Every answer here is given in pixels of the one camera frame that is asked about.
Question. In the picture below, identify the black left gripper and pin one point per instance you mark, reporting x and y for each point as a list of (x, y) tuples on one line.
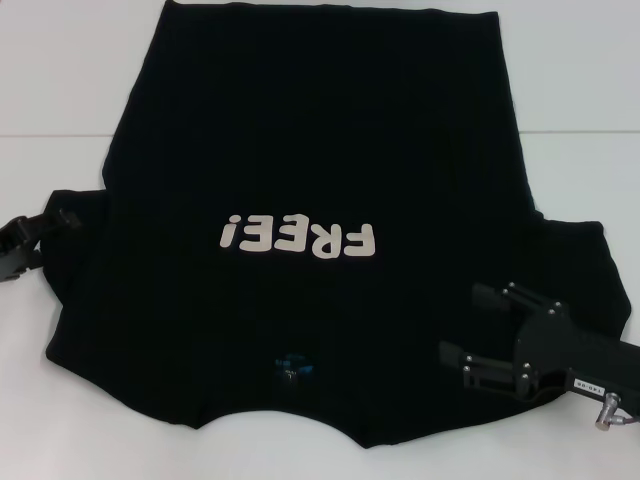
[(20, 260)]

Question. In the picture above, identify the black shirt with FREE print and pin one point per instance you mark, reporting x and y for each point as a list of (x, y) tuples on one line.
[(320, 150)]

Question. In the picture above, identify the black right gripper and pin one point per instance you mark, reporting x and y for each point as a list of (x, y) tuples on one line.
[(570, 350)]

